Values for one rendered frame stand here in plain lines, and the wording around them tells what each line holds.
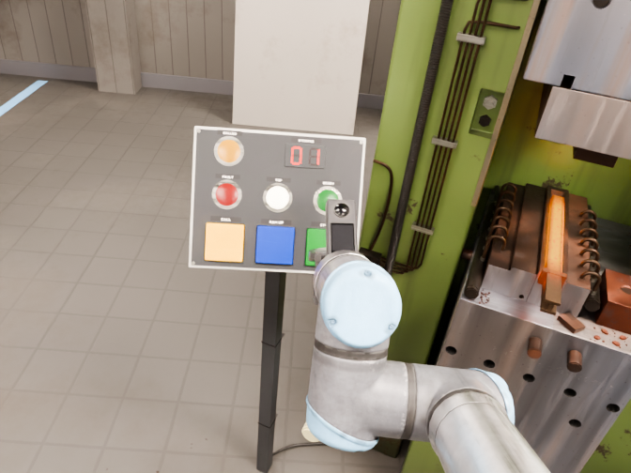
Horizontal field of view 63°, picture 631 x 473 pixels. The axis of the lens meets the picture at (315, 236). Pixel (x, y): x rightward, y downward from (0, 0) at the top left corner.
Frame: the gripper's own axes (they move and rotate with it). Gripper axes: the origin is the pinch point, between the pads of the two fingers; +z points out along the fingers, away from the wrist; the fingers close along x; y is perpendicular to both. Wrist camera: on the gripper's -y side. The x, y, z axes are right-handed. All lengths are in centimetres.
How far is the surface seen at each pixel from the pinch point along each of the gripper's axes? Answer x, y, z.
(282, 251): -8.6, 1.9, 10.4
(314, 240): -2.3, -0.5, 10.4
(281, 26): -13, -126, 290
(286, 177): -8.4, -12.7, 11.1
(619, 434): 83, 48, 32
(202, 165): -25.1, -14.0, 11.1
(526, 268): 42.3, 3.0, 10.7
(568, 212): 62, -9, 31
